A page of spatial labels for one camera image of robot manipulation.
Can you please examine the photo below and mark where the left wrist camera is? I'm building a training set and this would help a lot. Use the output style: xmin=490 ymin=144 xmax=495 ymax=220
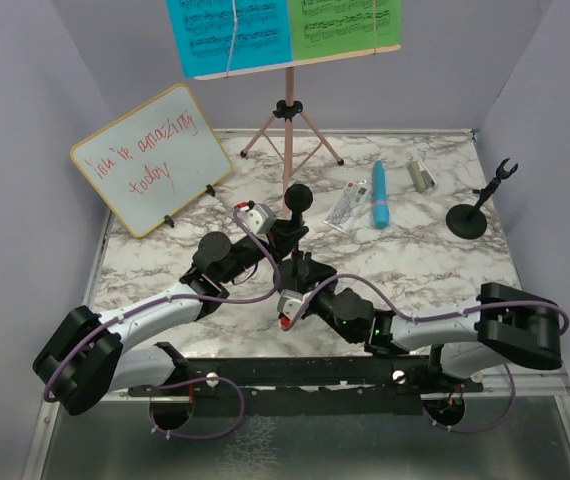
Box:
xmin=234 ymin=201 xmax=276 ymax=236

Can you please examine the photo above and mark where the pink music stand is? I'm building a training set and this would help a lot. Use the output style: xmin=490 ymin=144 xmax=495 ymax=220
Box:
xmin=194 ymin=42 xmax=404 ymax=214

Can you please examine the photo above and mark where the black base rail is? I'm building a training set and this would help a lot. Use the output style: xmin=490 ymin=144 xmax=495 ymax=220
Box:
xmin=129 ymin=342 xmax=482 ymax=417

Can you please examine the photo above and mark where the grey eraser block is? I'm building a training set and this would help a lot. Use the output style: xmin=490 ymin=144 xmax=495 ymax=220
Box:
xmin=407 ymin=160 xmax=436 ymax=193

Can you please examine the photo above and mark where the black mic stand front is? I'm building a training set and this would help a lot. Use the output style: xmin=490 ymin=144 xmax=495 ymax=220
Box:
xmin=446 ymin=158 xmax=518 ymax=240

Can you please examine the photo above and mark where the blue sheet music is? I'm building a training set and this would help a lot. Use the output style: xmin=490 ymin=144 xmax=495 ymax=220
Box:
xmin=166 ymin=0 xmax=293 ymax=78

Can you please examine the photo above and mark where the blue toy microphone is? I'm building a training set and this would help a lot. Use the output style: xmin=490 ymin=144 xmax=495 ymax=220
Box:
xmin=372 ymin=160 xmax=390 ymax=229

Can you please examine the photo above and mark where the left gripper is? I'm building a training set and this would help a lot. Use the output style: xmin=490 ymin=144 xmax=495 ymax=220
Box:
xmin=220 ymin=218 xmax=307 ymax=284

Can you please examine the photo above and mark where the green sheet music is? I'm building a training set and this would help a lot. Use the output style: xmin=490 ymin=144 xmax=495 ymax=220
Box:
xmin=288 ymin=0 xmax=402 ymax=62

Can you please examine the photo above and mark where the yellow framed whiteboard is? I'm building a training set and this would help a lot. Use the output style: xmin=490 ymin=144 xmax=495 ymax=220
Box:
xmin=70 ymin=84 xmax=232 ymax=238

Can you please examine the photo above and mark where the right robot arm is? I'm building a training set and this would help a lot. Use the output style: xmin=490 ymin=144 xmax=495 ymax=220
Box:
xmin=278 ymin=259 xmax=569 ymax=391

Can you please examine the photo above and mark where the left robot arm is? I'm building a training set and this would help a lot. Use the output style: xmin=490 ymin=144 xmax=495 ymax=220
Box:
xmin=32 ymin=220 xmax=309 ymax=415

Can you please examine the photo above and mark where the white remote packet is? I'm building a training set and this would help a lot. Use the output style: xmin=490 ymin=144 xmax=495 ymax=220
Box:
xmin=323 ymin=179 xmax=371 ymax=233

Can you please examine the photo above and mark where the black microphone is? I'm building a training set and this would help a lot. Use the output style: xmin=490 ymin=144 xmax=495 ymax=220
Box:
xmin=284 ymin=183 xmax=313 ymax=227

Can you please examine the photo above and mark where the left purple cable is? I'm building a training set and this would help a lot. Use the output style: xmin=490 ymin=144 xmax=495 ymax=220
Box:
xmin=43 ymin=204 xmax=282 ymax=441

